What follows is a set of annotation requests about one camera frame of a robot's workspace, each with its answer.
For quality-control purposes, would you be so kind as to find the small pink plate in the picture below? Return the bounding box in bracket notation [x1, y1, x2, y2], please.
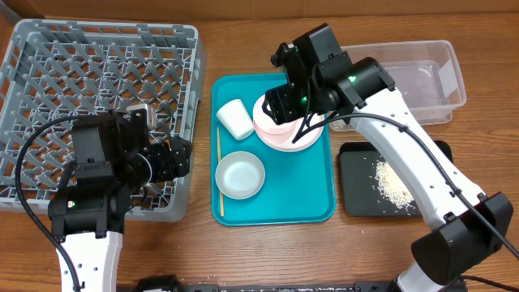
[253, 95, 298, 140]

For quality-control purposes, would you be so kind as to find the white cup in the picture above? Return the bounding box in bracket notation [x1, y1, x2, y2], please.
[216, 99, 255, 140]

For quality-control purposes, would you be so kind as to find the grey bowl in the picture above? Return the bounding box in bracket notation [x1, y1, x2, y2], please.
[215, 151, 266, 200]

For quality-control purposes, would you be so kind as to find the pile of rice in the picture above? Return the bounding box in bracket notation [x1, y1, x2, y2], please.
[373, 161, 414, 211]

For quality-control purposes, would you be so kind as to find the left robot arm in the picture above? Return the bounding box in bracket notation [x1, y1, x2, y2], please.
[48, 109, 192, 291]

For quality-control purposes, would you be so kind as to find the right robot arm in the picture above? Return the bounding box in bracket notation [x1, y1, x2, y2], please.
[263, 24, 513, 291]

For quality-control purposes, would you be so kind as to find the large white plate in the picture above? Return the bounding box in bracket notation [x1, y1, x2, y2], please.
[253, 118, 323, 152]

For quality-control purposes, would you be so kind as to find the wooden chopstick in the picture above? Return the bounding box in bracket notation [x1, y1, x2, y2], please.
[217, 126, 225, 217]

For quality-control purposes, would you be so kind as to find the teal serving tray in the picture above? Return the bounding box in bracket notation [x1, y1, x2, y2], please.
[210, 73, 336, 226]

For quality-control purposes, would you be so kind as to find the black tray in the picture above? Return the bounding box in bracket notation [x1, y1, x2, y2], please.
[338, 140, 454, 217]

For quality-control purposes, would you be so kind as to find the clear plastic bin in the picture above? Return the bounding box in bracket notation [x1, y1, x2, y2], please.
[342, 40, 467, 125]

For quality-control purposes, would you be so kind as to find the grey dish rack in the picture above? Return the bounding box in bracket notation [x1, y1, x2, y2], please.
[1, 19, 207, 213]

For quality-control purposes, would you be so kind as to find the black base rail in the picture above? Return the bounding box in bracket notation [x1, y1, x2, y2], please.
[116, 275, 400, 292]

